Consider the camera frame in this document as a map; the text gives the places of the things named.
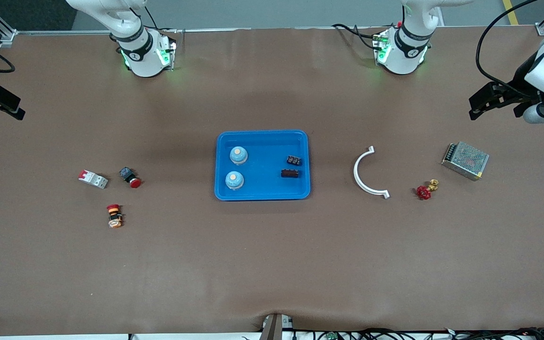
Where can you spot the small black electronic component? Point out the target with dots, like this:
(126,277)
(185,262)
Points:
(293,161)

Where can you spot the red orange-banded emergency stop button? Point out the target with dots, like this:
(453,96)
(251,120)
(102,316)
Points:
(114,217)

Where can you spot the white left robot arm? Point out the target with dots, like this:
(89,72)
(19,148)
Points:
(409,52)

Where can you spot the camera stand post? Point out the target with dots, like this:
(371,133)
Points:
(274,328)

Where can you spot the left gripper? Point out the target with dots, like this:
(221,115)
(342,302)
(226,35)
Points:
(522,80)

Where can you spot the blue desk bell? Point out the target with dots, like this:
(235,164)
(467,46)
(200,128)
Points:
(234,180)
(238,155)

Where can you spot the red push button blue block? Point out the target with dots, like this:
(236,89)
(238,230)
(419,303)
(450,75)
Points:
(128,174)

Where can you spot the small brown electronic component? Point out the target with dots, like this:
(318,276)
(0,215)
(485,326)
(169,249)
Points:
(291,174)

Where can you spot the white curved plastic clamp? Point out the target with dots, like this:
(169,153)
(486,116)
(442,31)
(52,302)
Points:
(356,175)

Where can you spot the white red circuit breaker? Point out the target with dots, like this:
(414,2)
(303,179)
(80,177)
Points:
(93,179)

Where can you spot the metal mesh power supply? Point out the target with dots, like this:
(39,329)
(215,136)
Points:
(465,159)

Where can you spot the small green circuit board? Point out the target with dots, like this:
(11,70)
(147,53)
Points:
(331,336)

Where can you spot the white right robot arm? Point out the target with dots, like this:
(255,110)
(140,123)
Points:
(144,56)

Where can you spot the blue plastic tray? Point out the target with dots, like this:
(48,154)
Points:
(262,186)

